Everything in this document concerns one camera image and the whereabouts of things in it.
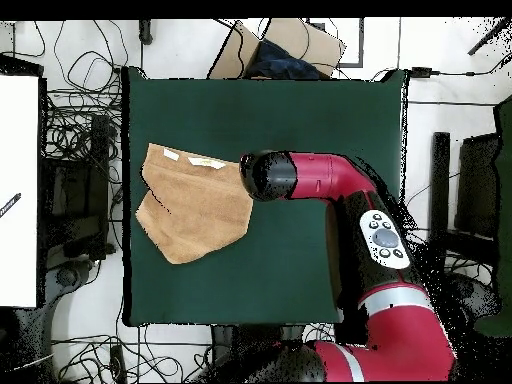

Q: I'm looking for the black tripod leg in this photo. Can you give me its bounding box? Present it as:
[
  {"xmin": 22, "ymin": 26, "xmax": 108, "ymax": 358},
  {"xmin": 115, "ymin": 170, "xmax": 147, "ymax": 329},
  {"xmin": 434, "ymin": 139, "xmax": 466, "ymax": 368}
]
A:
[{"xmin": 466, "ymin": 17, "xmax": 512, "ymax": 57}]

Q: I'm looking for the white board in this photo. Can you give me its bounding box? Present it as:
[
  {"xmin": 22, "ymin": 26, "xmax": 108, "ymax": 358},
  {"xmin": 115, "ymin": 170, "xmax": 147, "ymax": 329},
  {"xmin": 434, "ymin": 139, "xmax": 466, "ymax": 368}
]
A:
[{"xmin": 0, "ymin": 73, "xmax": 40, "ymax": 309}]

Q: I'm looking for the tan terry towel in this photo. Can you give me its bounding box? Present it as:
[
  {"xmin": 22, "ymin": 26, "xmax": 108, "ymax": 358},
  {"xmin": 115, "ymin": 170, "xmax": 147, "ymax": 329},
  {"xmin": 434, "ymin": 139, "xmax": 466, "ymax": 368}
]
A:
[{"xmin": 134, "ymin": 142, "xmax": 254, "ymax": 266}]

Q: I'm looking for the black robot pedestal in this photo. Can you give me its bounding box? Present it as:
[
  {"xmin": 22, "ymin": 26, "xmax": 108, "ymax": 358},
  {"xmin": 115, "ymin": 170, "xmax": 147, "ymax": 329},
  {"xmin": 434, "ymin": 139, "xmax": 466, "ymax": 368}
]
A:
[{"xmin": 210, "ymin": 324, "xmax": 307, "ymax": 383}]

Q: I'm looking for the brown cardboard box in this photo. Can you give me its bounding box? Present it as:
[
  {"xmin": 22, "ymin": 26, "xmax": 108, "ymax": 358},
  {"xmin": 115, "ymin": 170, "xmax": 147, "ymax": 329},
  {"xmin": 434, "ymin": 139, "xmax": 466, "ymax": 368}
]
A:
[{"xmin": 207, "ymin": 17, "xmax": 347, "ymax": 80}]

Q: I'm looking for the dark green table cloth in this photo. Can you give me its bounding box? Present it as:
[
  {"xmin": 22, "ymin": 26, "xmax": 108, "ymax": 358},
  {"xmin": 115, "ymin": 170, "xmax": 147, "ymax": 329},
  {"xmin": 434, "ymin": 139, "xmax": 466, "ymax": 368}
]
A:
[{"xmin": 121, "ymin": 66, "xmax": 407, "ymax": 328}]

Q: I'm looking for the black power strip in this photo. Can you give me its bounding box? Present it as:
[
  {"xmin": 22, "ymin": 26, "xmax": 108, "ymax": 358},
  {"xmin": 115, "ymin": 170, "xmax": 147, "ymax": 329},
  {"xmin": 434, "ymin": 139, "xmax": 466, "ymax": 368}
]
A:
[{"xmin": 108, "ymin": 344, "xmax": 128, "ymax": 384}]

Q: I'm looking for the black square frame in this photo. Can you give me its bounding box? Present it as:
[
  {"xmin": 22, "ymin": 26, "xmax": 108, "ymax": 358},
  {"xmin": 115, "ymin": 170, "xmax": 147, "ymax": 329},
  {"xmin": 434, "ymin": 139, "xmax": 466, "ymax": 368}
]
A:
[{"xmin": 306, "ymin": 17, "xmax": 365, "ymax": 69}]

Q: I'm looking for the black chair base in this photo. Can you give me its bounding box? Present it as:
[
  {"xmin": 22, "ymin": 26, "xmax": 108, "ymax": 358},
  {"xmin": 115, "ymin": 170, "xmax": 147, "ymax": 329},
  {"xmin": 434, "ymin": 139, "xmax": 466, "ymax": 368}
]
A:
[{"xmin": 447, "ymin": 271, "xmax": 502, "ymax": 321}]

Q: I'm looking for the black cable tangle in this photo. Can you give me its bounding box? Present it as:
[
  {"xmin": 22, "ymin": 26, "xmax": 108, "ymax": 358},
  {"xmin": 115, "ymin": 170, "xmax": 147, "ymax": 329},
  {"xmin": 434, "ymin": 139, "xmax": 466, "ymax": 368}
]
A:
[
  {"xmin": 51, "ymin": 323, "xmax": 215, "ymax": 383},
  {"xmin": 301, "ymin": 322, "xmax": 337, "ymax": 344},
  {"xmin": 402, "ymin": 171, "xmax": 495, "ymax": 289},
  {"xmin": 41, "ymin": 19, "xmax": 129, "ymax": 185}
]

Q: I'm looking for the black cylindrical handle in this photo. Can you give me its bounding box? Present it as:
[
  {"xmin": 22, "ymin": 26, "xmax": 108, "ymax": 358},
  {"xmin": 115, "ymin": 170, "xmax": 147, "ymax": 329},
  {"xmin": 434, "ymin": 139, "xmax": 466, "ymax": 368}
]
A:
[{"xmin": 138, "ymin": 18, "xmax": 155, "ymax": 46}]

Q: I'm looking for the dark blue cloth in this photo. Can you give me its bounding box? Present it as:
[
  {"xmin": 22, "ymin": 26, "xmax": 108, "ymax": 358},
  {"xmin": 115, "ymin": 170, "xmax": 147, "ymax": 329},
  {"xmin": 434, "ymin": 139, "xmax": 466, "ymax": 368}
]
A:
[{"xmin": 246, "ymin": 38, "xmax": 321, "ymax": 80}]

